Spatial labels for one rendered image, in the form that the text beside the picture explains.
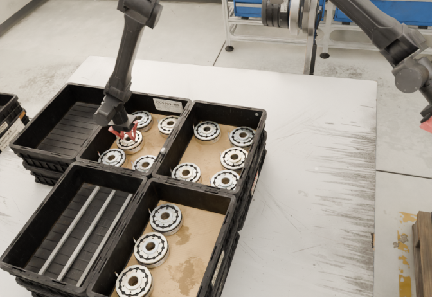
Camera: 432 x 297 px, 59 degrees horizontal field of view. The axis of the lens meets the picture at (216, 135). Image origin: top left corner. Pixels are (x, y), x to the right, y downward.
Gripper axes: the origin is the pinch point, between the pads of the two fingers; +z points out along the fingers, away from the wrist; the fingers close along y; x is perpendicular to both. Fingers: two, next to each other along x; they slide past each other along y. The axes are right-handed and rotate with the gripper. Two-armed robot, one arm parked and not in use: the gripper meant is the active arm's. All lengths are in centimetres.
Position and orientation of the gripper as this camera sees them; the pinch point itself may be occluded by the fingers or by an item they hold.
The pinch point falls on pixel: (128, 137)
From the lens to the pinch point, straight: 150.7
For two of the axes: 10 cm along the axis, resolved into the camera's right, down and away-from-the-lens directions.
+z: 1.5, 7.3, 6.6
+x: 3.2, -6.7, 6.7
